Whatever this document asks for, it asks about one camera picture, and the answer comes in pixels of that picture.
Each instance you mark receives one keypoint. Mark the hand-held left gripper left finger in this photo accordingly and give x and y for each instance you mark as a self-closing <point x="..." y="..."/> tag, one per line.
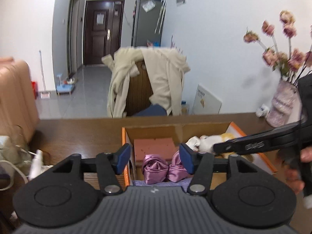
<point x="123" y="157"/>

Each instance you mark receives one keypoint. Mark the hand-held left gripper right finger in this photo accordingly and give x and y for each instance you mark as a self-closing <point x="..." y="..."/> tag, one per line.
<point x="186" y="158"/>

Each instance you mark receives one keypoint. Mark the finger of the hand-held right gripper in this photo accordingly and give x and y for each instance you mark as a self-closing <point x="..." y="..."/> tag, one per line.
<point x="253" y="143"/>

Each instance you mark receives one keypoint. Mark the yellow and white plush toy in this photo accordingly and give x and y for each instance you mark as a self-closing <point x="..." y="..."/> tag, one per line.
<point x="207" y="142"/>

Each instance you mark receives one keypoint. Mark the purple towel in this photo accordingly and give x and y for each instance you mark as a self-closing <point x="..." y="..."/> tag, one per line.
<point x="139" y="182"/>

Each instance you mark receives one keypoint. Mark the pink layered sponge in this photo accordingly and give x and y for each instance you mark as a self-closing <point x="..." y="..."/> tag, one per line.
<point x="156" y="148"/>

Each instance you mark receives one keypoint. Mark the pink satin cloth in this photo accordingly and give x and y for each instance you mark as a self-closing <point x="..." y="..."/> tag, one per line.
<point x="156" y="169"/>

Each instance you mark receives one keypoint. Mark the red printed cardboard box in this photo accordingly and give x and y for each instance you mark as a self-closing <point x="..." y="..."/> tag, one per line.
<point x="156" y="132"/>

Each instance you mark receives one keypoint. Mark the person's right hand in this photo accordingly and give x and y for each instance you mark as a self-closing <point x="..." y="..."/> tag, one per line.
<point x="296" y="180"/>

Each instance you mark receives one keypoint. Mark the pink textured vase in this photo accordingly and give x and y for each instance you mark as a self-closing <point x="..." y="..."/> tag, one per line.
<point x="280" y="104"/>

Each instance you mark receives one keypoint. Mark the small white figurine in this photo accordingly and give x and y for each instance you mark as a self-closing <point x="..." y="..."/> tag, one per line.
<point x="262" y="111"/>

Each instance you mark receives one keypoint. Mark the blue seat cushion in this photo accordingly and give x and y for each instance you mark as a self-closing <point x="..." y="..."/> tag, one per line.
<point x="151" y="111"/>

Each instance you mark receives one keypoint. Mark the white board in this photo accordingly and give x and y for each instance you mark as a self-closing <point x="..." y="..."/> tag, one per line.
<point x="207" y="101"/>

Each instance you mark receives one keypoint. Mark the brown wooden chair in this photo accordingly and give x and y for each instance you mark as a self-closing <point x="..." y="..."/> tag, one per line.
<point x="139" y="90"/>

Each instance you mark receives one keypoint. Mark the dried pink flowers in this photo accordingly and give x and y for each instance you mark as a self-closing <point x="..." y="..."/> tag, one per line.
<point x="270" y="56"/>

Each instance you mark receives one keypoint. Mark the beige coat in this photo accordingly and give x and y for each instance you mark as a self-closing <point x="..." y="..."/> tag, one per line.
<point x="165" y="78"/>

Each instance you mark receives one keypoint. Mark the small white bottle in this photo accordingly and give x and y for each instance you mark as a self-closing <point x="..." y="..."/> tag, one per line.
<point x="36" y="165"/>

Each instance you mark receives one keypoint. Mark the blue pet feeder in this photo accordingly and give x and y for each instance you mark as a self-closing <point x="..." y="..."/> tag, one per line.
<point x="64" y="86"/>

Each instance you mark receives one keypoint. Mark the white mop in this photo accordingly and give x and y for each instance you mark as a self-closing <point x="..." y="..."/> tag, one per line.
<point x="43" y="87"/>

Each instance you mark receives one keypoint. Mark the red container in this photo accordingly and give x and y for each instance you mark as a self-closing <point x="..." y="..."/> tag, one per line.
<point x="34" y="90"/>

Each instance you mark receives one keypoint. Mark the dark brown door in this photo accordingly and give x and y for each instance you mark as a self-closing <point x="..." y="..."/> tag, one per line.
<point x="95" y="41"/>

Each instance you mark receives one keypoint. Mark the grey side door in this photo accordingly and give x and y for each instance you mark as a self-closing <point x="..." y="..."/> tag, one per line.
<point x="73" y="41"/>

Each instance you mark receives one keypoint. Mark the grey fridge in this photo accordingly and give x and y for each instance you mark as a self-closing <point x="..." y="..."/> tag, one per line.
<point x="146" y="26"/>

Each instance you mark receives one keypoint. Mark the paper sheet on door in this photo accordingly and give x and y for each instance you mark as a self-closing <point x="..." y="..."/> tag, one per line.
<point x="100" y="19"/>

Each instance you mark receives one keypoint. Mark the folded umbrella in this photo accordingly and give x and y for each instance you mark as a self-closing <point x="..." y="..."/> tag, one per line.
<point x="160" y="17"/>

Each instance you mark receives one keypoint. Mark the clear hanging pouch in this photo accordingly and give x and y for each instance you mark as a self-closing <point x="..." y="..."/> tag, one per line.
<point x="148" y="4"/>

